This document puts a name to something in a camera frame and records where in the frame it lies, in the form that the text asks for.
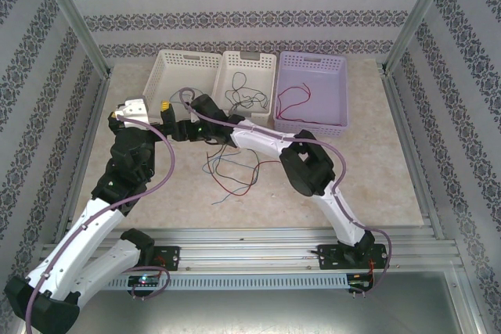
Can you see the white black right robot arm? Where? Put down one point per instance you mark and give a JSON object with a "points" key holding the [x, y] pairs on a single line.
{"points": [[321, 162]]}

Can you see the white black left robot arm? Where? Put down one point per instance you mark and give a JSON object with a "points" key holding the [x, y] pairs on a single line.
{"points": [[82, 240]]}

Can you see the white plastic basket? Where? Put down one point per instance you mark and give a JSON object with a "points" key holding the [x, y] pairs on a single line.
{"points": [[172, 72]]}

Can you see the purple plastic basket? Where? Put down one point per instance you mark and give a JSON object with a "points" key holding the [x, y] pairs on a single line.
{"points": [[325, 76]]}

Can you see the small circuit board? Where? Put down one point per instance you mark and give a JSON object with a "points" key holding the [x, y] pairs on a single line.
{"points": [[144, 281], [360, 282]]}

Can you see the sheet metal panel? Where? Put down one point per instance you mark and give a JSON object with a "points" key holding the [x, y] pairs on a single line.
{"points": [[250, 314]]}

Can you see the aluminium side rail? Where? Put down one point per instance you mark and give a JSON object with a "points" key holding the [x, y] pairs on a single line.
{"points": [[101, 103], [407, 142]]}

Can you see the aluminium frame post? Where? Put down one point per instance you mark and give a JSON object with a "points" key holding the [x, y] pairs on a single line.
{"points": [[418, 17], [76, 17]]}

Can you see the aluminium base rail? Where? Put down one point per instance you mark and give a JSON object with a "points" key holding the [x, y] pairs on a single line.
{"points": [[250, 252]]}

